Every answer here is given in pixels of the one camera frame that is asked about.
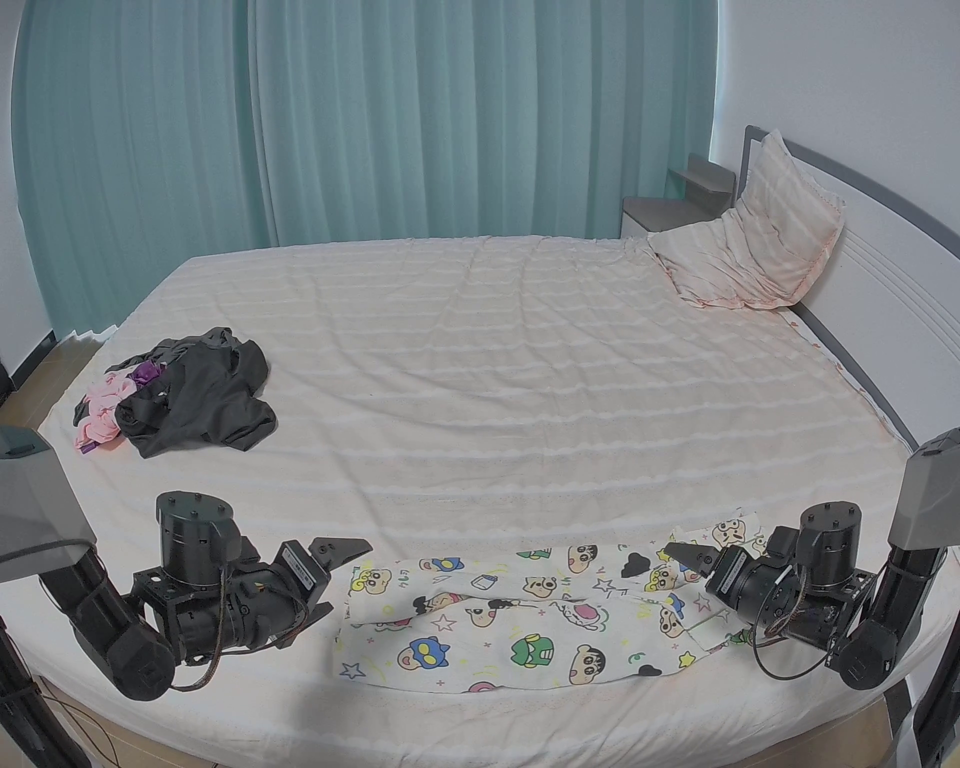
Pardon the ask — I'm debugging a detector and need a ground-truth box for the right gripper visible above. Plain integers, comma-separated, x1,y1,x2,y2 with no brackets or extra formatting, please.
663,542,798,625

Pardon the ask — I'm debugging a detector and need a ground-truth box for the grey white bedside table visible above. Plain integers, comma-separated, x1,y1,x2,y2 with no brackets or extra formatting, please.
621,153,738,235

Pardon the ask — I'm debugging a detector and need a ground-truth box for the bed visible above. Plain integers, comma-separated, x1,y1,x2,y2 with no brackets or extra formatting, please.
0,123,960,768

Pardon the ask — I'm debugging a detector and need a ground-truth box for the pile of clothes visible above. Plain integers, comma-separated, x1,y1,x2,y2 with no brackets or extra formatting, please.
72,327,277,459

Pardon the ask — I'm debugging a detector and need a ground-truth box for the blue-green curtain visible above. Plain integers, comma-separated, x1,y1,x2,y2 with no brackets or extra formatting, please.
251,0,717,241
11,0,282,339

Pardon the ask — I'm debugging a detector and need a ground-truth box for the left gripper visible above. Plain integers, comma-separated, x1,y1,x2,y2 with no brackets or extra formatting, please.
238,535,373,651

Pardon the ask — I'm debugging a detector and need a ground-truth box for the cream striped pillow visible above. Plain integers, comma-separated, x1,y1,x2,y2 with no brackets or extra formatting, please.
648,129,847,311

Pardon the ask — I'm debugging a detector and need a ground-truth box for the black cable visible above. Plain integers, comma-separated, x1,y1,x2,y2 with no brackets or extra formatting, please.
752,622,834,682

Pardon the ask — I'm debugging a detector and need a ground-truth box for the white printed pyjama top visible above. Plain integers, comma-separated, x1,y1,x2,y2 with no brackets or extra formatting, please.
333,510,766,693

